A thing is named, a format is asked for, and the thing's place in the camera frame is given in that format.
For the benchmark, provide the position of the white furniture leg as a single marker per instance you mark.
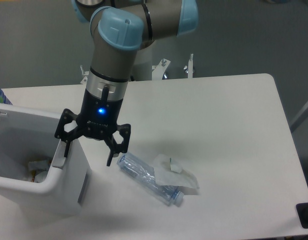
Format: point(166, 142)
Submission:
point(299, 118)

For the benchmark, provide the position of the blue patterned object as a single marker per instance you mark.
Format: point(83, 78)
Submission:
point(4, 99)

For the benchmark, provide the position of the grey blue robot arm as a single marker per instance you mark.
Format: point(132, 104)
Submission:
point(118, 29)

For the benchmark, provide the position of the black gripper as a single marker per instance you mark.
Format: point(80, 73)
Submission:
point(97, 120)

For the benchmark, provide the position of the crushed clear plastic bottle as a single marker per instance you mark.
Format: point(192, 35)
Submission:
point(144, 175)

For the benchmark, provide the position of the black clamp at table edge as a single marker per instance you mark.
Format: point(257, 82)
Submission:
point(302, 211)

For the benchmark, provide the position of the crumpled white paper wrapper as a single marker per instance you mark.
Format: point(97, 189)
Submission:
point(169, 172)

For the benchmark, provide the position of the white paper trash inside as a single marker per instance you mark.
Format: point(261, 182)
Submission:
point(37, 170)

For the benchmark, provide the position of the white metal base frame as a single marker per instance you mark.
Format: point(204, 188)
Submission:
point(160, 71)

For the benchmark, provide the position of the white push-lid trash can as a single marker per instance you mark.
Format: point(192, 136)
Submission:
point(27, 135)

